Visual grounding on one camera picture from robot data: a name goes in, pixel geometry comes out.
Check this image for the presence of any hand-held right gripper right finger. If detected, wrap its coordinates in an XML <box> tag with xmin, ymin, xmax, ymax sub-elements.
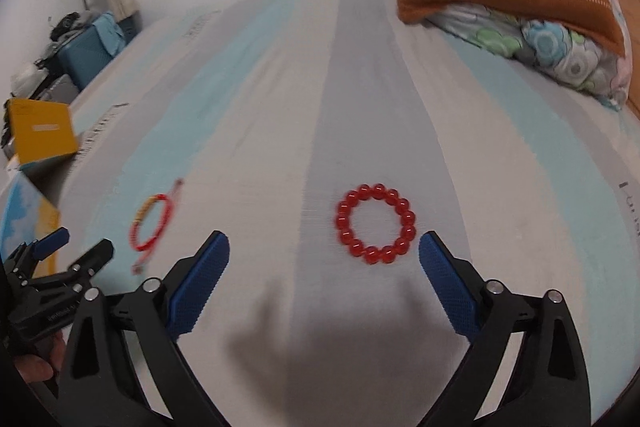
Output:
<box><xmin>418</xmin><ymin>231</ymin><xmax>593</xmax><ymax>427</ymax></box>

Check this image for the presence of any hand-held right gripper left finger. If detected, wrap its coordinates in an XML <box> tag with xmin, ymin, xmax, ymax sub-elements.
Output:
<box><xmin>59</xmin><ymin>231</ymin><xmax>231</xmax><ymax>427</ymax></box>

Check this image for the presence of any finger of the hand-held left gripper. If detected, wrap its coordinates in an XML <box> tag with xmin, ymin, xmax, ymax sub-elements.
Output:
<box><xmin>30</xmin><ymin>238</ymin><xmax>115</xmax><ymax>293</ymax></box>
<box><xmin>2</xmin><ymin>228</ymin><xmax>70</xmax><ymax>280</ymax></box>

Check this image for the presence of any red cord bracelet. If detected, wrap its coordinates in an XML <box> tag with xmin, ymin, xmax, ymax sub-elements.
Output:
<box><xmin>129</xmin><ymin>178</ymin><xmax>185</xmax><ymax>275</ymax></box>

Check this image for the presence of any blue and yellow cardboard box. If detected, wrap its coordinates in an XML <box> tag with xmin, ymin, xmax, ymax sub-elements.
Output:
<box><xmin>0</xmin><ymin>99</ymin><xmax>81</xmax><ymax>278</ymax></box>

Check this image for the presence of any red bead bracelet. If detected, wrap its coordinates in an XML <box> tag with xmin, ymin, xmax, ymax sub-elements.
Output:
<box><xmin>335</xmin><ymin>183</ymin><xmax>417</xmax><ymax>265</ymax></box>

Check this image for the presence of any person's left hand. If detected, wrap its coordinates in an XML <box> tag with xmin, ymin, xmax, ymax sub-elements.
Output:
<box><xmin>14</xmin><ymin>332</ymin><xmax>67</xmax><ymax>384</ymax></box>

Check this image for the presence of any grey suitcase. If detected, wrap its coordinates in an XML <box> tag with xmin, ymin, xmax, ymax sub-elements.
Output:
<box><xmin>30</xmin><ymin>74</ymin><xmax>81</xmax><ymax>108</ymax></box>

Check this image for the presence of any blue suitcase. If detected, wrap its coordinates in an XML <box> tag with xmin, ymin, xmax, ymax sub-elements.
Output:
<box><xmin>54</xmin><ymin>12</ymin><xmax>137</xmax><ymax>90</ymax></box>

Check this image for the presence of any striped bed sheet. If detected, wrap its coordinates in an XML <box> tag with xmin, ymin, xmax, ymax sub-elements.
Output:
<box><xmin>0</xmin><ymin>0</ymin><xmax>640</xmax><ymax>427</ymax></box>

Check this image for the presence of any black bag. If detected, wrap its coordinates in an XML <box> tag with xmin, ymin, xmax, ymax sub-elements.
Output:
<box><xmin>50</xmin><ymin>12</ymin><xmax>83</xmax><ymax>42</ymax></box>

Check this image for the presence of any floral pillow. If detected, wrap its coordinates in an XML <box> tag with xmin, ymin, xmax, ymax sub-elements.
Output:
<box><xmin>425</xmin><ymin>4</ymin><xmax>633</xmax><ymax>110</ymax></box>

